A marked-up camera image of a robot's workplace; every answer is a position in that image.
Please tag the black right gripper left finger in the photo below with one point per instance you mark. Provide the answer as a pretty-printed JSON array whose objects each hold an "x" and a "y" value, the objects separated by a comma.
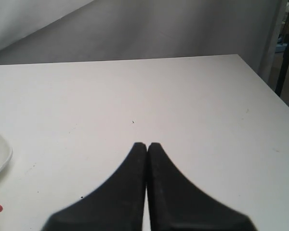
[{"x": 116, "y": 205}]

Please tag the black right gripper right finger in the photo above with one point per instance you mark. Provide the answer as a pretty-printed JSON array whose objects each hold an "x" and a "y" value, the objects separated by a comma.
[{"x": 176, "y": 204}]

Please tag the grey backdrop cloth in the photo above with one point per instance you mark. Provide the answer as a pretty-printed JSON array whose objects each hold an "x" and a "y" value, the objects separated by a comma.
[{"x": 142, "y": 29}]

